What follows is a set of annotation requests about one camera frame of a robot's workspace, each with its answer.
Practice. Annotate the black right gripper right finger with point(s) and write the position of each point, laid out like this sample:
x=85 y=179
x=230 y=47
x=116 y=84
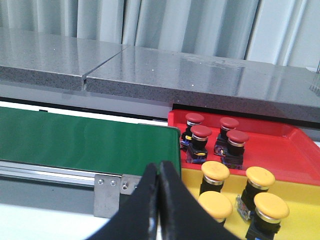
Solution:
x=181 y=216

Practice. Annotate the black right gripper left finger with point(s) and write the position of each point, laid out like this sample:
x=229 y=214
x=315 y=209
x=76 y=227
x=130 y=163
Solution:
x=137 y=218

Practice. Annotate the yellow mushroom push button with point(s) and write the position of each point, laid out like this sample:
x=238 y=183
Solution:
x=214 y=176

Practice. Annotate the red mushroom push button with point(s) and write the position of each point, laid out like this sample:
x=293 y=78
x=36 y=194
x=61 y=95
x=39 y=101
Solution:
x=192 y=119

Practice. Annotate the yellow plastic tray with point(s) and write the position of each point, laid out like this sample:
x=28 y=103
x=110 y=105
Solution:
x=303 y=222

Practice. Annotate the red plastic tray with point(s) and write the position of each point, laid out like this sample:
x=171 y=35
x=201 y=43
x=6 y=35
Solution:
x=284 y=150

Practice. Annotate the green conveyor belt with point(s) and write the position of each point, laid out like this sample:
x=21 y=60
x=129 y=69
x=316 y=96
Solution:
x=88 y=144

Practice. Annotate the grey stone slab left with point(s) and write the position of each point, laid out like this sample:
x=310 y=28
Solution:
x=50 y=60

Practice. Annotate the grey curtain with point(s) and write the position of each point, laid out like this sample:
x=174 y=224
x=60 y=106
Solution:
x=279 y=32

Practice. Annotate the steel conveyor support bracket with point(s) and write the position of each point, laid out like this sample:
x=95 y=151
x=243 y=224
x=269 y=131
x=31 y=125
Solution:
x=110 y=191

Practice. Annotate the aluminium conveyor frame rail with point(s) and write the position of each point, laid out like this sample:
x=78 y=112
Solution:
x=46 y=173

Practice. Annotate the wire rack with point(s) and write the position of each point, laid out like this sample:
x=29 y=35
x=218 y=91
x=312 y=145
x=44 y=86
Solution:
x=315 y=84

